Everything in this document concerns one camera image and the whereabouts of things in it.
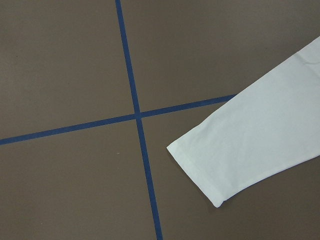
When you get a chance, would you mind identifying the white long-sleeve printed shirt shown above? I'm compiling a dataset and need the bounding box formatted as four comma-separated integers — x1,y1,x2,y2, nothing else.
167,39,320,207

